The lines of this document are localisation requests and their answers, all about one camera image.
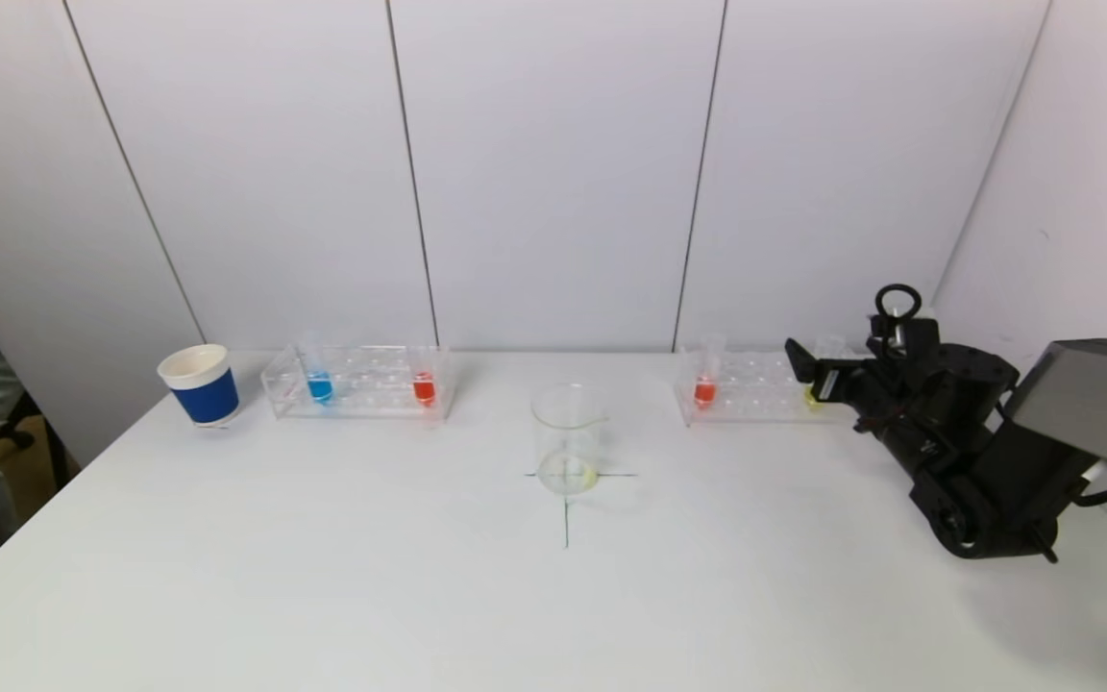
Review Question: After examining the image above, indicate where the test tube with red liquid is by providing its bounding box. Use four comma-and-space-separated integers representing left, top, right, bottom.
693, 335, 727, 411
411, 338, 439, 409

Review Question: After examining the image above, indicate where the black looped camera cable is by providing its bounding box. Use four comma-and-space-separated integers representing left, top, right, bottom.
875, 284, 923, 337

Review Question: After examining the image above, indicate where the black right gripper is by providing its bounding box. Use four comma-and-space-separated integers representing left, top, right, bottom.
784, 337, 891, 429

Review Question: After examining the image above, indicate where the clear acrylic test tube rack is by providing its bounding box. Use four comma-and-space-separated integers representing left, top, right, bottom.
674, 348, 862, 428
262, 346, 456, 422

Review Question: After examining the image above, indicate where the test tube with yellow pigment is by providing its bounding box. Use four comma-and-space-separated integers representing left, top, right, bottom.
803, 334, 848, 407

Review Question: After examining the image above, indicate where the test tube with blue liquid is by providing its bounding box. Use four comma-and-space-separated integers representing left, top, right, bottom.
299, 334, 336, 407

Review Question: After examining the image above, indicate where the clear glass beaker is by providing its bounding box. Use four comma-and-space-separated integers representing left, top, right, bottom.
530, 383, 608, 497

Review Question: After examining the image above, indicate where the white paper cup blue sleeve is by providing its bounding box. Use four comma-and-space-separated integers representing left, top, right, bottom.
158, 345, 243, 428

